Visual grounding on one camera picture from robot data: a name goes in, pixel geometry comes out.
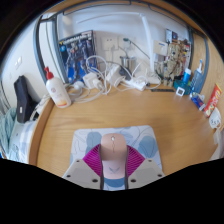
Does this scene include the steel cup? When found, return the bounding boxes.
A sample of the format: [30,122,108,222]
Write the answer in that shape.
[119,54,138,71]

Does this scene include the white face-print mug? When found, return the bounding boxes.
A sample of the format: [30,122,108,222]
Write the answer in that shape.
[208,107,223,129]

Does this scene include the clear plastic cup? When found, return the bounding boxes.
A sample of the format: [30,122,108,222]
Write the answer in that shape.
[213,128,224,145]

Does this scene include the blue spray bottle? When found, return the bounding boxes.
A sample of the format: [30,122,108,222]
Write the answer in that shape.
[191,59,204,94]

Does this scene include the teal blanket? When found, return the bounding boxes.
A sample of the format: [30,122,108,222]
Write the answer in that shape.
[0,107,18,154]

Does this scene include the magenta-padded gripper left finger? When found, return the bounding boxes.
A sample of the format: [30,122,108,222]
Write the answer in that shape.
[62,143,103,190]

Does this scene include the blue snack packet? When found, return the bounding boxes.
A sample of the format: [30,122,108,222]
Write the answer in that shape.
[189,92,208,112]

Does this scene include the white desk lamp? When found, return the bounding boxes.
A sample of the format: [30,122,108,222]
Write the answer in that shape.
[75,13,163,85]

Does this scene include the small blue-and-white bottle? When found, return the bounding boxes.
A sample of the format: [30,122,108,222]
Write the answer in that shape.
[182,68,193,85]

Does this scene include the black pen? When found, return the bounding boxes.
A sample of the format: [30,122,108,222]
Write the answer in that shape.
[150,87,176,93]

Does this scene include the white cable tangle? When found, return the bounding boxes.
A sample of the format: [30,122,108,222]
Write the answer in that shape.
[66,54,148,103]

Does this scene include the robot model kit box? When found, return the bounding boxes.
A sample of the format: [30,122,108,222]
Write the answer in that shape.
[58,29,98,85]

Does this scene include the white power strip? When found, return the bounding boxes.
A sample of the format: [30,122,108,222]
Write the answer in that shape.
[124,77,148,92]

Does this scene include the black backpack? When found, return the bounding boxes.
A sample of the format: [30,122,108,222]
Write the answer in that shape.
[13,75,38,124]

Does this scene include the red chip can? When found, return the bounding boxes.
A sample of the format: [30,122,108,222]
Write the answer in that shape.
[203,83,223,118]

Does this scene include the blue cloud print mouse pad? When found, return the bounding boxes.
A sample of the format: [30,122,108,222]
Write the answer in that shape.
[69,124,163,173]

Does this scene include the white charger block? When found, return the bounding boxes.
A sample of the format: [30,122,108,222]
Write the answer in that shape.
[105,64,122,86]
[83,72,101,89]

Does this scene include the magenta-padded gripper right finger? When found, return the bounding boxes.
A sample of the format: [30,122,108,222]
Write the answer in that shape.
[125,144,166,190]

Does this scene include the white red-capped pump bottle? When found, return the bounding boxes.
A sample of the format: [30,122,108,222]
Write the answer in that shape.
[43,65,72,109]

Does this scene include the pink computer mouse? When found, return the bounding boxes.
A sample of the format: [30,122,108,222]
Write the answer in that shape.
[99,132,129,191]

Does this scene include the white wall switch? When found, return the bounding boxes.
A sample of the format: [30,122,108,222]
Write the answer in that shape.
[13,56,24,69]

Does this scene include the brown tree figure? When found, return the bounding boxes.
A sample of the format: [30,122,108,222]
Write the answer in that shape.
[163,43,188,88]

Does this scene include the teal round tin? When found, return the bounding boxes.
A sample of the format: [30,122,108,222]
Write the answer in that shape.
[173,79,193,96]

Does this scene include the small white desk clock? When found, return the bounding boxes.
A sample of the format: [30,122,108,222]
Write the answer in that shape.
[175,86,185,97]

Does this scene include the blue checked duvet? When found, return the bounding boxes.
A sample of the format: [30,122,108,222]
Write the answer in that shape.
[6,119,38,164]

